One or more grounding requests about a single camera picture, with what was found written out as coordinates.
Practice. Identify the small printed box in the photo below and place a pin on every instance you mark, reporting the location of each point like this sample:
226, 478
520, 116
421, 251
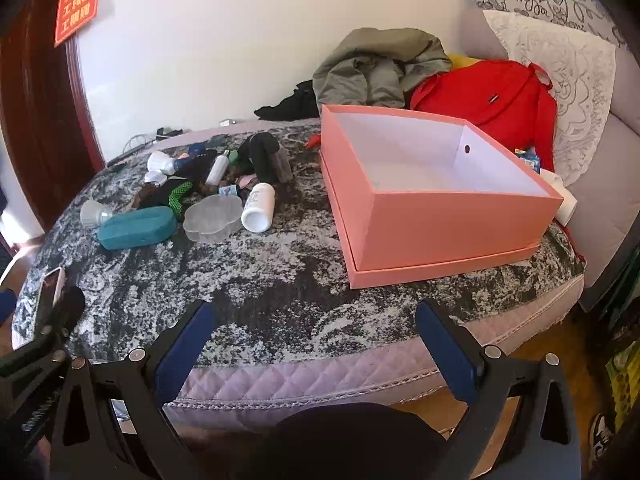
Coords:
228, 191

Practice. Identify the black fabric pouch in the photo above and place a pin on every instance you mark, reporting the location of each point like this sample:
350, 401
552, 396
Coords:
197, 167

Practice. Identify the grey upholstered headboard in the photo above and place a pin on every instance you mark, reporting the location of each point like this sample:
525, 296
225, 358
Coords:
615, 185

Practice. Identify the yellow item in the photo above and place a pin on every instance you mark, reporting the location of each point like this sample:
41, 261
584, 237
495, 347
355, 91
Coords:
462, 61

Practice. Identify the white lace pillow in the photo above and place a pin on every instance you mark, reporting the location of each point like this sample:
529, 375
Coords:
565, 70

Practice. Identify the sneaker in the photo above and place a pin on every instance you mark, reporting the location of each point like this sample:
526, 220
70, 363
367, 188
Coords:
601, 435

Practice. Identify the dark wooden door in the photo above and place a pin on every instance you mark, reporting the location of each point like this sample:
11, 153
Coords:
40, 125

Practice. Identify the small white bottle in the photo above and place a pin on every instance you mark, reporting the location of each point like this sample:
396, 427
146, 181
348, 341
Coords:
217, 170

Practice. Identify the black cloth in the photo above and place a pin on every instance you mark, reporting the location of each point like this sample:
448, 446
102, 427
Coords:
295, 105

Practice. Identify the yellow-green bag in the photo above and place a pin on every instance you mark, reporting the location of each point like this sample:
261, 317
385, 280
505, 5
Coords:
624, 385

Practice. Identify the large white bottle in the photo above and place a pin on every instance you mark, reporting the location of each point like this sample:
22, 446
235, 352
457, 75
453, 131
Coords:
257, 207

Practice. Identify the green mesh item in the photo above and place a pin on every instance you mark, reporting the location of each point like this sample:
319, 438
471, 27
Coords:
179, 197

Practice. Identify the phone with pink case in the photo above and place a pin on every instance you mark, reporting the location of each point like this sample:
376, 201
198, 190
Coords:
47, 295

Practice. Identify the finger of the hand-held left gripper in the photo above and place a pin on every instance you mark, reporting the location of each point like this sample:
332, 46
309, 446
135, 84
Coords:
69, 307

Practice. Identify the black cloth item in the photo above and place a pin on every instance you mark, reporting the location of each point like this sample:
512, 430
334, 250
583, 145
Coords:
265, 155

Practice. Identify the pink cardboard box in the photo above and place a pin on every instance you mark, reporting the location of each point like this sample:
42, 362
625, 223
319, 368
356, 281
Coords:
450, 230

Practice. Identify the white paper roll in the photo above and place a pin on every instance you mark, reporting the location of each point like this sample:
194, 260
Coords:
562, 200

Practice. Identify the grey patterned blanket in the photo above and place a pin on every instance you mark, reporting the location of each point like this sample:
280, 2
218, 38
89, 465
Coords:
250, 285

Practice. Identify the clear plastic cup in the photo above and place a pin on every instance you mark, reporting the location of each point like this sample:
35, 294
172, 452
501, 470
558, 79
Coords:
95, 212

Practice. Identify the grey-green jacket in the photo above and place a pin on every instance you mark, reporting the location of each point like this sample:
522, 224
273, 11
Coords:
375, 60

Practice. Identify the clear flower-shaped dish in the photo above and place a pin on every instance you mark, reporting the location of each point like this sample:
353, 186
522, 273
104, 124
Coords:
212, 217

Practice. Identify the blue packet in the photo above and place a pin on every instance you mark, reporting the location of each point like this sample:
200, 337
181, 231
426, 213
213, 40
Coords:
527, 159

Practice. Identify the grey floral pillow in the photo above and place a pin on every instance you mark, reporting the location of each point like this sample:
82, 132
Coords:
545, 5

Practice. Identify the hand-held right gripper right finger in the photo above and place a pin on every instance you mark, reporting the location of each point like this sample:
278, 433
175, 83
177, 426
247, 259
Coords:
447, 355

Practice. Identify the red fuzzy cloth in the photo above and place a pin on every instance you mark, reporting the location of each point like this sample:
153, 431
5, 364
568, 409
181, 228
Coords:
480, 100

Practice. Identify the red wall poster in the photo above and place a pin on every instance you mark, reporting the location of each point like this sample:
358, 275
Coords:
79, 0

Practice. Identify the small pink item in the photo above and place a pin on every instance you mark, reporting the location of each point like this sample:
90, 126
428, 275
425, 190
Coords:
246, 180

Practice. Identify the teal glasses case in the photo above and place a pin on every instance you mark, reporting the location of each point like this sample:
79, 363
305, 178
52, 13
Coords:
135, 227

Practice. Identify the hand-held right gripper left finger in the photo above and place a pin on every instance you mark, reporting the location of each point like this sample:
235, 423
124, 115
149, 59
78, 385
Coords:
182, 355

